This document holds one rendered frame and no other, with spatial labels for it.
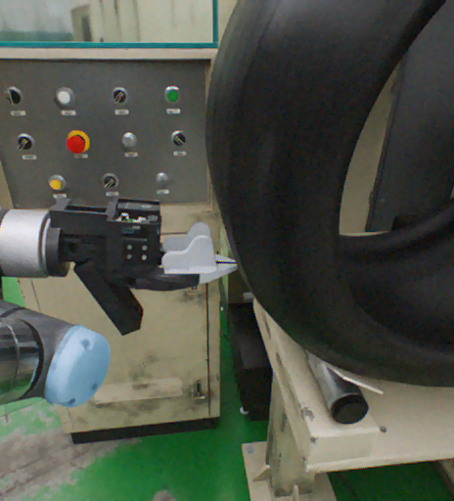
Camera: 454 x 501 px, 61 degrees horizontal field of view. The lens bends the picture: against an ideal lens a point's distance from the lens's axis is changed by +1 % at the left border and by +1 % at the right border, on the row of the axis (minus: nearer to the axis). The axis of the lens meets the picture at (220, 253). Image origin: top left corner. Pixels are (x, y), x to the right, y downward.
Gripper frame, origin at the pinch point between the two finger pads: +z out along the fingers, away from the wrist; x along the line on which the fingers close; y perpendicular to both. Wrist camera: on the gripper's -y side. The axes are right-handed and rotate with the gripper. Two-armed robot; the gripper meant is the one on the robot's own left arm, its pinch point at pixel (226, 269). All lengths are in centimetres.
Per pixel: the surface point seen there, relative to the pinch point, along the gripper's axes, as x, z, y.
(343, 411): -11.5, 14.2, -11.7
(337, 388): -9.3, 13.9, -10.4
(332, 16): -11.4, 2.0, 26.5
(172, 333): 52, -3, -54
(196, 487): 33, 8, -103
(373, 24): -12.1, 4.6, 26.3
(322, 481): 30, 49, -97
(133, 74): 56, -16, 16
